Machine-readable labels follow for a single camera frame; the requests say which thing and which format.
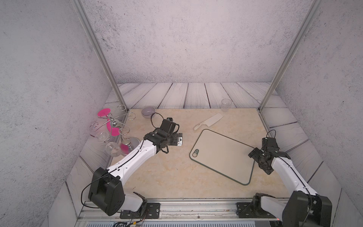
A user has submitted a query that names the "beige cutting board green rim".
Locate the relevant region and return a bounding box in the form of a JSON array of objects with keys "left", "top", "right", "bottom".
[{"left": 190, "top": 129, "right": 255, "bottom": 186}]

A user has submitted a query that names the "white cleaver knife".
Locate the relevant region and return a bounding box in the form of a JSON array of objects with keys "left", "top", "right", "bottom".
[{"left": 193, "top": 113, "right": 223, "bottom": 131}]

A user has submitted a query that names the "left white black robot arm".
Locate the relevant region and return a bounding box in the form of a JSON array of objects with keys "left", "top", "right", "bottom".
[{"left": 81, "top": 118, "right": 180, "bottom": 217}]

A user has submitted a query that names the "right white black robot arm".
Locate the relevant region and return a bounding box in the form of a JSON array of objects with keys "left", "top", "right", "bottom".
[{"left": 249, "top": 137, "right": 332, "bottom": 227}]

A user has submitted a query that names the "metal glass holder stand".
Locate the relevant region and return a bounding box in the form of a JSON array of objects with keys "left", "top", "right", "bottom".
[{"left": 89, "top": 105, "right": 140, "bottom": 157}]

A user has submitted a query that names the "clear plastic cup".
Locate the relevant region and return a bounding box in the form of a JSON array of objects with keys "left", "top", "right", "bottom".
[{"left": 221, "top": 99, "right": 232, "bottom": 112}]

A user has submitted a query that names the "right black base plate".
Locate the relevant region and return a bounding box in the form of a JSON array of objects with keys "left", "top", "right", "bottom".
[{"left": 236, "top": 202, "right": 276, "bottom": 218}]

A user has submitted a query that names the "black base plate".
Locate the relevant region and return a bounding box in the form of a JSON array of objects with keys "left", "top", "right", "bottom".
[
  {"left": 120, "top": 202, "right": 161, "bottom": 219},
  {"left": 236, "top": 202, "right": 276, "bottom": 218}
]

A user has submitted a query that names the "aluminium front rail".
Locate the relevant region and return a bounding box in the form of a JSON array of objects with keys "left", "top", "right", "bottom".
[{"left": 75, "top": 198, "right": 283, "bottom": 227}]

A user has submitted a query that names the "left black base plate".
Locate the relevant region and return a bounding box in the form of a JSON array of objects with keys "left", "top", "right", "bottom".
[{"left": 120, "top": 202, "right": 161, "bottom": 219}]

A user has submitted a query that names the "right aluminium frame post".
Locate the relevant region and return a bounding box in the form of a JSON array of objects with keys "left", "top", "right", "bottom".
[{"left": 258, "top": 0, "right": 322, "bottom": 113}]

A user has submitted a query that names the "aluminium frame post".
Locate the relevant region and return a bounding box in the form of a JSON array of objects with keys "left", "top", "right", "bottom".
[
  {"left": 72, "top": 0, "right": 129, "bottom": 111},
  {"left": 258, "top": 0, "right": 322, "bottom": 113}
]

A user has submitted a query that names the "left aluminium frame post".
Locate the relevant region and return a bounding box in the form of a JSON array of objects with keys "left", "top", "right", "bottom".
[{"left": 72, "top": 0, "right": 129, "bottom": 111}]

